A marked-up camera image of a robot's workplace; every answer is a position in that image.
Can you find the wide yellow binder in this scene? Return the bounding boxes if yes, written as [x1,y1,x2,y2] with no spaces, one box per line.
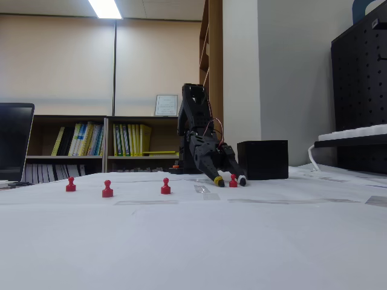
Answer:
[140,123,153,157]

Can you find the framed white certificate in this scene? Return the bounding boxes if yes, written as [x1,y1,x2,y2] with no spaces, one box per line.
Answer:
[154,94,179,117]

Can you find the green white binder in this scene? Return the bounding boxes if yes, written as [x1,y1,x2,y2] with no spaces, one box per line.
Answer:
[119,123,131,157]

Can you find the black book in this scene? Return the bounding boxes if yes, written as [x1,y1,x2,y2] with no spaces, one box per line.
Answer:
[56,126,76,157]

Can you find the black box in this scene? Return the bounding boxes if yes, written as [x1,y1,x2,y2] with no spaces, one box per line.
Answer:
[236,140,290,181]

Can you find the low wooden bookshelf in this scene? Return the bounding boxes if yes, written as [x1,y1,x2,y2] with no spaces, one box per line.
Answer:
[104,115,187,173]
[25,114,109,184]

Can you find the tall wooden bookshelf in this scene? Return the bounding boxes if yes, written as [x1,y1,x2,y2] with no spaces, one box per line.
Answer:
[198,0,224,172]

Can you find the thin yellow book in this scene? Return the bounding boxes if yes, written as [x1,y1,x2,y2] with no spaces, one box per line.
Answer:
[50,126,66,157]

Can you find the black shelf ledge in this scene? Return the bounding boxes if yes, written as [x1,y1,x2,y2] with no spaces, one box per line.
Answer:
[313,137,387,149]

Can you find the white yellow book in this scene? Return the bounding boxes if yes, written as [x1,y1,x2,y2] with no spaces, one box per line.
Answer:
[68,123,84,157]

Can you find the pale blue book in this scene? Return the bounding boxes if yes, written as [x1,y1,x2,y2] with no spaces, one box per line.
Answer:
[89,123,105,157]

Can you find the blue rounded object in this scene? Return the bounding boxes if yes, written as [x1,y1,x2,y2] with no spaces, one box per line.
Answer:
[352,0,379,25]

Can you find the red servo cable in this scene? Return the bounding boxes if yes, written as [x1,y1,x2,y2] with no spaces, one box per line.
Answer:
[205,118,225,149]

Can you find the white paper table cover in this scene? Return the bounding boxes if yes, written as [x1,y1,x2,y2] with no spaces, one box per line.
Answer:
[0,164,387,290]

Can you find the white binders row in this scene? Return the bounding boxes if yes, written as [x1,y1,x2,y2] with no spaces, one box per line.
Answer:
[25,163,87,184]

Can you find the white power strip cable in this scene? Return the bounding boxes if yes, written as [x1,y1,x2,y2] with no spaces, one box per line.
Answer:
[307,143,322,172]

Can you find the laptop screen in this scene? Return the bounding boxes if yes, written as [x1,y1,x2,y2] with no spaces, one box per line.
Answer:
[0,102,36,183]

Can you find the ceiling light panel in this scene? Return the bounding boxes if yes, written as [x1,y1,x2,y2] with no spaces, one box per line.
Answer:
[87,0,124,21]

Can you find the thin black wall pole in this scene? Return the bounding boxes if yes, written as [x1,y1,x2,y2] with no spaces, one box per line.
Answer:
[112,18,119,117]

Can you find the black pegboard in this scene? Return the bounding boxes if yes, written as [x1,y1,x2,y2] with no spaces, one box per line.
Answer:
[330,1,387,175]

